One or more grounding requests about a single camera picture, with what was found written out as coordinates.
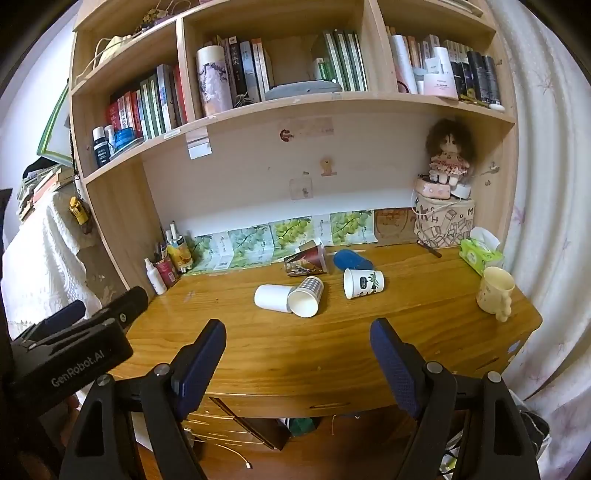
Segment yellow toy pendant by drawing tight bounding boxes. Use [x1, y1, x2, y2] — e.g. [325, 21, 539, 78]
[68, 196, 92, 226]

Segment row of red green books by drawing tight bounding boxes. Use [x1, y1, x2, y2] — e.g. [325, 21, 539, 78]
[105, 64, 188, 141]

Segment plain white paper cup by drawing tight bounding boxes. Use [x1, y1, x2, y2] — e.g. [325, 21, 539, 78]
[254, 284, 294, 315]

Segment beige printed storage box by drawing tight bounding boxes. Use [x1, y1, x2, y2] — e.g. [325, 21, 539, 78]
[414, 194, 476, 250]

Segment pile of books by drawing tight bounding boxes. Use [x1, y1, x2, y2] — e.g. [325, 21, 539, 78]
[16, 162, 77, 222]

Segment grid patterned paper cup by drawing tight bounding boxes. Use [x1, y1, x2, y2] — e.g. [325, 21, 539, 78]
[287, 276, 325, 318]

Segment row of dark books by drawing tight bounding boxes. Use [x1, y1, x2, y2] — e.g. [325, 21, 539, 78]
[217, 34, 274, 106]

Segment curly haired rag doll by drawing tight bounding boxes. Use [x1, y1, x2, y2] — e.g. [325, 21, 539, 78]
[425, 118, 477, 188]

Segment white paper cup green print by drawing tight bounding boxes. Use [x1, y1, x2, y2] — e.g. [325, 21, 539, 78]
[343, 268, 385, 300]

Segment row of black bottles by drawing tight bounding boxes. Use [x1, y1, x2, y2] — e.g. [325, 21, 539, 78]
[450, 50, 503, 106]

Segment white spray bottle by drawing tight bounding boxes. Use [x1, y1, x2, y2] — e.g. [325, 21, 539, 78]
[144, 257, 168, 295]

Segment blue lidded jar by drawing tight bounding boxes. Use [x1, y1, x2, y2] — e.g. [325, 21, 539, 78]
[113, 127, 139, 151]

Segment wooden bookshelf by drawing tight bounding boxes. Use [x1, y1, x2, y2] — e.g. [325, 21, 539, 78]
[68, 0, 520, 296]

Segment wooden desk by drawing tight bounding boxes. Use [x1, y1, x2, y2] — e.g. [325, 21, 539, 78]
[108, 242, 544, 450]

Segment grey oval case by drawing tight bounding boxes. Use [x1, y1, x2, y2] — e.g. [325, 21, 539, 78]
[264, 79, 345, 101]

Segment green tissue pack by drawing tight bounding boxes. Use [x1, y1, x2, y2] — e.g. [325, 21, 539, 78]
[459, 227, 505, 272]

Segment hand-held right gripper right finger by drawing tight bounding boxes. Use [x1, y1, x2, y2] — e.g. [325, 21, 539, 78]
[369, 318, 541, 480]

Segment brown printed paper cup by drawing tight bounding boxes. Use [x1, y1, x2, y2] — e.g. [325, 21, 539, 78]
[283, 239, 329, 278]

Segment cream ceramic mug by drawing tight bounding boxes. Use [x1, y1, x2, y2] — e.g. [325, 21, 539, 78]
[476, 266, 516, 322]

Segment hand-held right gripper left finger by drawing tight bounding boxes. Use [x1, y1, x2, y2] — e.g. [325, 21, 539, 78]
[59, 318, 228, 480]

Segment white floral curtain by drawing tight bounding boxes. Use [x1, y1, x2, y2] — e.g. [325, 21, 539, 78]
[485, 0, 591, 416]

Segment floral cylinder tube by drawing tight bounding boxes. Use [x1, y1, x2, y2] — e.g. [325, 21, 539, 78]
[197, 45, 234, 118]

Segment white lace cloth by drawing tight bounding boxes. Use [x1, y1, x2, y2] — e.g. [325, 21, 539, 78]
[2, 191, 105, 340]

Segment dark bottle white cap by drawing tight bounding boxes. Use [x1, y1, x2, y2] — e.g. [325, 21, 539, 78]
[92, 126, 110, 169]

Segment white cable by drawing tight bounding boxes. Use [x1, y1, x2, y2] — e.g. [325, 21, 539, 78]
[191, 436, 254, 470]

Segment green framed picture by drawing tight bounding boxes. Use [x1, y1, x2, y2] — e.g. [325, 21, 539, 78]
[36, 82, 74, 167]

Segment blue plastic cup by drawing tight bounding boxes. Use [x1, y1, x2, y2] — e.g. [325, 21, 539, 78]
[333, 250, 375, 271]

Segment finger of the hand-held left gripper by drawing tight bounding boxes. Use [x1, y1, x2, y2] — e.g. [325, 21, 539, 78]
[98, 285, 150, 331]
[28, 300, 88, 341]

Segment cream bag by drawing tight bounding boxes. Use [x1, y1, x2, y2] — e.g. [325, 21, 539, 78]
[95, 35, 134, 65]

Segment row of white books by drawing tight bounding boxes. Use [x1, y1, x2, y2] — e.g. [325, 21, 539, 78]
[387, 33, 469, 94]

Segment pink small case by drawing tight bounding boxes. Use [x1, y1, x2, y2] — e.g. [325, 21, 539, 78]
[414, 178, 453, 200]

